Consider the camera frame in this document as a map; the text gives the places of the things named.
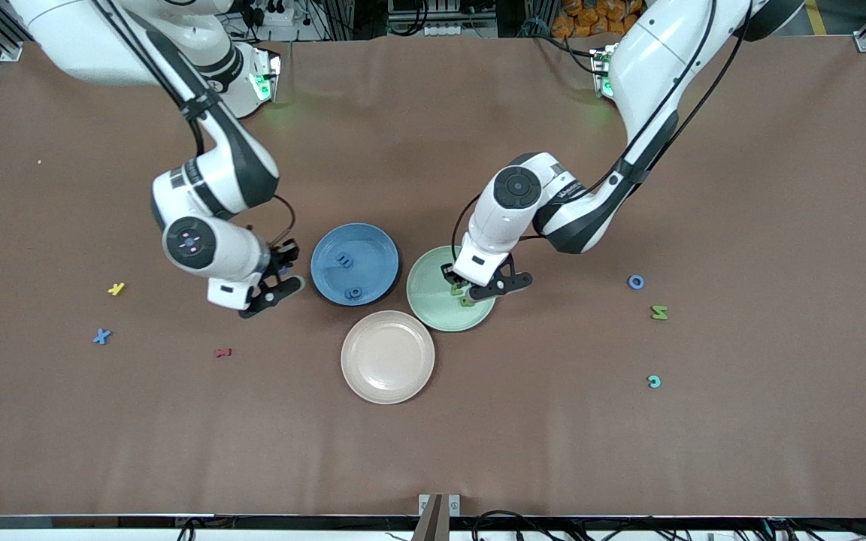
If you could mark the table cover sheet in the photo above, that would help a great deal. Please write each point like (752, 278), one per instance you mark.
(433, 451)

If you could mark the blue letter O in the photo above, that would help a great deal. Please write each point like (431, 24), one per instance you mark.
(629, 282)

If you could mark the blue round plate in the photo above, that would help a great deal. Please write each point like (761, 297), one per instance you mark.
(373, 274)

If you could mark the brown post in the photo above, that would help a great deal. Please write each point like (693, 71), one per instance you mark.
(433, 526)

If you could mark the beige round plate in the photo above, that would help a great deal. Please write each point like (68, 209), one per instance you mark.
(388, 358)

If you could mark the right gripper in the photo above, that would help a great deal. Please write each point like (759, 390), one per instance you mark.
(283, 255)

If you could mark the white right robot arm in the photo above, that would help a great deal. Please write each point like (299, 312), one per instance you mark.
(87, 37)

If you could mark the green round plate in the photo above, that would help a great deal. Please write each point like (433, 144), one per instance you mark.
(425, 293)

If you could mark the white power strip with plugs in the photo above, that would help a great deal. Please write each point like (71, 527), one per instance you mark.
(271, 16)

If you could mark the teal letter C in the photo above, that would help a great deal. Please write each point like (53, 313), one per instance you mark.
(654, 386)

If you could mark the blue letter P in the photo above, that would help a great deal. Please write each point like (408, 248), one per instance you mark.
(350, 292)

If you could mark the metal table edge bracket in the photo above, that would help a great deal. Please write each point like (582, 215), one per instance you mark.
(454, 505)

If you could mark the green letter N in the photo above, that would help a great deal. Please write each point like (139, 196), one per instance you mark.
(659, 313)

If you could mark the yellow letter K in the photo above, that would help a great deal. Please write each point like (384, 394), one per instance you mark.
(116, 288)

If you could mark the orange items pile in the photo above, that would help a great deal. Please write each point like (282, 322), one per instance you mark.
(591, 19)

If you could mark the blue letter E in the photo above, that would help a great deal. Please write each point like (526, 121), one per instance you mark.
(344, 260)

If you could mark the blue letter X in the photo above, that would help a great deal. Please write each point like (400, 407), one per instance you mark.
(102, 336)

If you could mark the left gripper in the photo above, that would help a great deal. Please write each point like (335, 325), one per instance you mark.
(451, 272)

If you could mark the long white power strip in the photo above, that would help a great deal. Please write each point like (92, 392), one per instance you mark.
(448, 30)

